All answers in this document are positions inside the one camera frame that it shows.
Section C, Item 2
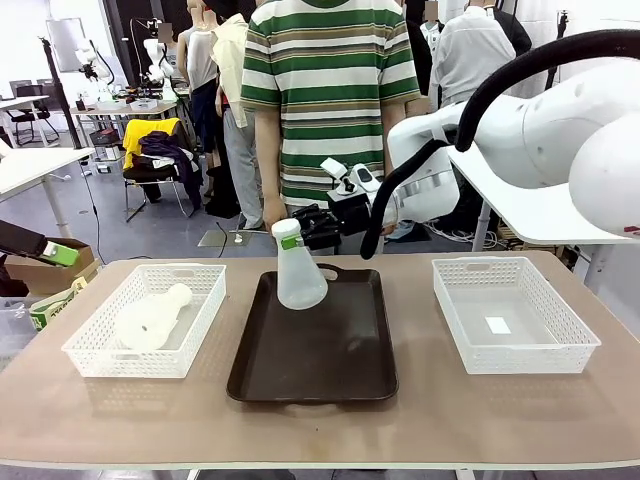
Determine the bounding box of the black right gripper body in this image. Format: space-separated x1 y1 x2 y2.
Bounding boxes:
326 191 374 237

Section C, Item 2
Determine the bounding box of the translucent white conical flask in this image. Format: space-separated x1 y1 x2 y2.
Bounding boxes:
271 218 330 312
114 282 194 352

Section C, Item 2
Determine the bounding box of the person right forearm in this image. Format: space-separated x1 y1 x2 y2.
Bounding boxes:
254 107 284 200

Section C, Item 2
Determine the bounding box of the person left forearm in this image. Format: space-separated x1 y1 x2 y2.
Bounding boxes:
381 97 409 176

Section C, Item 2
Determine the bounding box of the person right hand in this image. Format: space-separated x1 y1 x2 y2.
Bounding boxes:
262 196 289 233

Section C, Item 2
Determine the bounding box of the brown cardboard box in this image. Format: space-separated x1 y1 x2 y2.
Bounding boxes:
3 237 102 297

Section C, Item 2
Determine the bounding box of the black bag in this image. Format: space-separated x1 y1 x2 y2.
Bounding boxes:
0 253 30 297

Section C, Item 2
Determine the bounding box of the white carton with green print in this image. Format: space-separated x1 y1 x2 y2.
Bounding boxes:
28 278 87 332

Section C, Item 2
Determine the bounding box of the white desk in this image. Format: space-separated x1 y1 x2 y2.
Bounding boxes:
0 146 96 239

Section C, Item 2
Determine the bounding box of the dark brown plastic tray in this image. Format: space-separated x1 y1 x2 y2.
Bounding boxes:
226 263 400 414

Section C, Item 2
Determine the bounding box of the person in striped shirt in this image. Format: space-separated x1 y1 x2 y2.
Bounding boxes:
239 0 421 209

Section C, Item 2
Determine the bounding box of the black office chair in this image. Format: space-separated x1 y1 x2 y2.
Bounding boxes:
8 83 60 147

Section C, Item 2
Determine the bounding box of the red and black toolbox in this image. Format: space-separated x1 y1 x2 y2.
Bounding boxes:
89 126 125 162

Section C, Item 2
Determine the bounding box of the black metal chair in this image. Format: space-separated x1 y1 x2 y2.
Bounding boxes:
122 159 197 224

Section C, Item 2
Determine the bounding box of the dark purple garment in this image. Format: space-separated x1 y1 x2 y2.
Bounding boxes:
138 130 204 211

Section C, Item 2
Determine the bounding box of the yellow garment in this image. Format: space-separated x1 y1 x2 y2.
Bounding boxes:
122 117 181 171

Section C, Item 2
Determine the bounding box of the black light stand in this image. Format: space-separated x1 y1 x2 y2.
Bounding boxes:
38 35 84 151

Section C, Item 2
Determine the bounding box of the mannequin in beige shirt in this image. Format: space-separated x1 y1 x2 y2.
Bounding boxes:
212 13 265 231

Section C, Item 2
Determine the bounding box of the wooden background work table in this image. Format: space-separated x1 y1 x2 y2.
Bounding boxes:
68 95 180 126

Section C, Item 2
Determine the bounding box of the white perforated plastic basket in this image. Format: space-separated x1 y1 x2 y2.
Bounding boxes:
431 256 603 376
60 263 228 379

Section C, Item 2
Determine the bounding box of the background person in black vest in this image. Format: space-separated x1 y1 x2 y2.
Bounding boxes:
405 0 445 99

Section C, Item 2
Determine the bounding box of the mannequin in white tank top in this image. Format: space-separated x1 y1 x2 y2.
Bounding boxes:
177 0 222 171

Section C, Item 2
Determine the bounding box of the mannequin in white shirt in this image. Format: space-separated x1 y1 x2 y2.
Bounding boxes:
430 0 517 109

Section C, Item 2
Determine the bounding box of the grey whiteboard panel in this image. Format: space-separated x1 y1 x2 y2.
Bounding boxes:
45 17 90 74

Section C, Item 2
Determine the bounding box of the black jacket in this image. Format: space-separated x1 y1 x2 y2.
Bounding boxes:
493 8 534 57

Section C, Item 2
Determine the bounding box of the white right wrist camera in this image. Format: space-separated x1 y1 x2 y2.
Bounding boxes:
319 156 382 197

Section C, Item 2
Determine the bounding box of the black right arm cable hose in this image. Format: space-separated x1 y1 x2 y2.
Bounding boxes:
359 28 640 261

